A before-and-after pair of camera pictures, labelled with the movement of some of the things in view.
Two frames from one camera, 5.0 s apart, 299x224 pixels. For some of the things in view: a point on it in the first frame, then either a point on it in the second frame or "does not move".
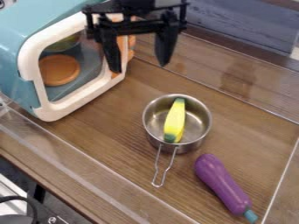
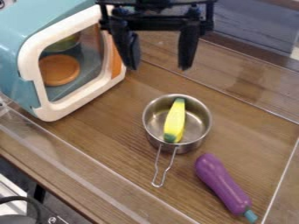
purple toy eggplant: [231, 196] does not move
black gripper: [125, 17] to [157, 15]
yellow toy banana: [175, 121] does not move
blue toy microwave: [52, 66] does not move
